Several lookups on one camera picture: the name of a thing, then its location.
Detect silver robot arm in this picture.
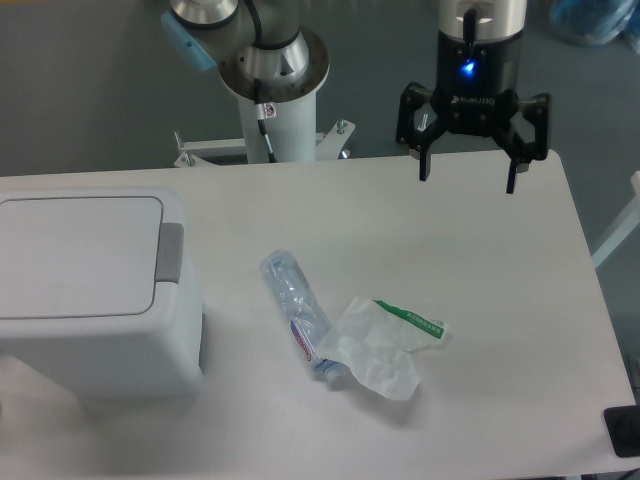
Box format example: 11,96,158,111
161,1,551,191

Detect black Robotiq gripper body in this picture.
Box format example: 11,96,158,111
432,32,522,137

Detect white frame leg right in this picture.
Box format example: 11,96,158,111
591,171,639,268

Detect blue plastic bag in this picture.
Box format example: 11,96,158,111
548,1,639,54

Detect black device at table edge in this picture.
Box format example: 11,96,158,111
603,405,639,458

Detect grey trash can push button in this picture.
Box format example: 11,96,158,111
155,223,184,284

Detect crushed clear plastic bottle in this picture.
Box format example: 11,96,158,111
260,250,348,386

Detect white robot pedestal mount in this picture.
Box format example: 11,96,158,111
174,92,356,168

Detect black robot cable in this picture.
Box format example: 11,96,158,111
243,0,278,164

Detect crumpled white paper wrapper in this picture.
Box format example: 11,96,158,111
317,296,450,401

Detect white trash can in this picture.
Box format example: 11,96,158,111
1,186,204,398

